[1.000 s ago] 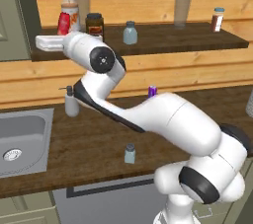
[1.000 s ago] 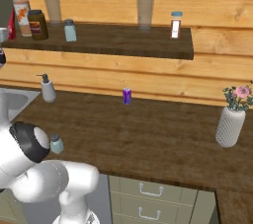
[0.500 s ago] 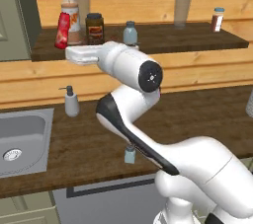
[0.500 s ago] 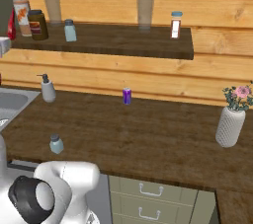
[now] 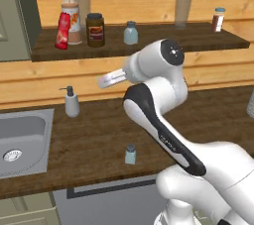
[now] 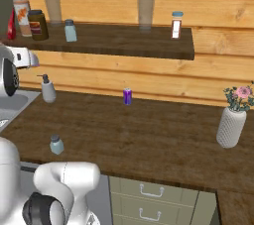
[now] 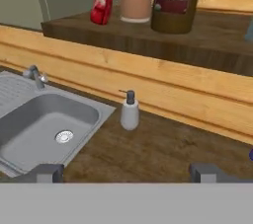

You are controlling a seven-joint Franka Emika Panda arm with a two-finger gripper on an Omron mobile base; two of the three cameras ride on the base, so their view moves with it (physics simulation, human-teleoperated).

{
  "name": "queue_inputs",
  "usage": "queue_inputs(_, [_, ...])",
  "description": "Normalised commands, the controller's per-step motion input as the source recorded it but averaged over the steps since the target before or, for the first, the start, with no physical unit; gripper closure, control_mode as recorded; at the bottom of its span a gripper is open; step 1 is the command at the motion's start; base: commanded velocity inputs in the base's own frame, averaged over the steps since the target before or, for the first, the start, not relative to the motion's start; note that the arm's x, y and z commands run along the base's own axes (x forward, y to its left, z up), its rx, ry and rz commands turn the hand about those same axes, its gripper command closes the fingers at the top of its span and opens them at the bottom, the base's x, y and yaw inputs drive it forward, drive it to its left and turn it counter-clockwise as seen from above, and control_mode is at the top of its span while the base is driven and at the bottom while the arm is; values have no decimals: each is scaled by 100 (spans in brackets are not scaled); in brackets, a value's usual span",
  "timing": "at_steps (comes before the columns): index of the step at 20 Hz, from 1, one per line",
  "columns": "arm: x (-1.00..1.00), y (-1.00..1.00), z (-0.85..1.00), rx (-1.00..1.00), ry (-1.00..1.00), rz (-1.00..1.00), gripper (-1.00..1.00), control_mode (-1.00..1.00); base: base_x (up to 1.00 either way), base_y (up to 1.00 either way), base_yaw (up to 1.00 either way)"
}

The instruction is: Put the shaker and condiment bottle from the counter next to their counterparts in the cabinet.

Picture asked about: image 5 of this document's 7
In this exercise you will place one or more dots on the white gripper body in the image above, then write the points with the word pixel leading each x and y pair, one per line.
pixel 111 78

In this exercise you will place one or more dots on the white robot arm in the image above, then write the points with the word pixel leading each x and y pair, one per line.
pixel 172 96

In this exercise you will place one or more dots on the pale blue shaker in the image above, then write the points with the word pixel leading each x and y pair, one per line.
pixel 130 155
pixel 131 34

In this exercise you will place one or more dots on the tall clear condiment bottle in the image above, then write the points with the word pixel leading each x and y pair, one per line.
pixel 73 17

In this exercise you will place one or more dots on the brown spice bottle blue cap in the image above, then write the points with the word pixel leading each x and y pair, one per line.
pixel 218 21

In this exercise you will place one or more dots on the white soap dispenser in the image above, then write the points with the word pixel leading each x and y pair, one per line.
pixel 72 105

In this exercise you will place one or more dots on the dark brown jar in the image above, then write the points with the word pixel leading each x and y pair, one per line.
pixel 95 30

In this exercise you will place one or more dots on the dark wooden shelf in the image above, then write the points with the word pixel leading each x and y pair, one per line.
pixel 155 39

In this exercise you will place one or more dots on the red snack packet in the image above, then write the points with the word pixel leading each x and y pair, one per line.
pixel 63 32

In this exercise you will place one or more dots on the grey steel sink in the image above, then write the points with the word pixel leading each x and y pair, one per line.
pixel 23 143

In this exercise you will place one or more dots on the grey dishwasher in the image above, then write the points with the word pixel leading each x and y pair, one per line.
pixel 109 207

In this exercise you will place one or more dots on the grey rounded object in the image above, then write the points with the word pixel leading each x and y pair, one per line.
pixel 251 105

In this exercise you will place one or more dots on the green base cupboard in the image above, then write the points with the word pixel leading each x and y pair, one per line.
pixel 28 210

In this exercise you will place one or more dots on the green wall cabinet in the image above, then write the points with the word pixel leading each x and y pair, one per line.
pixel 15 17

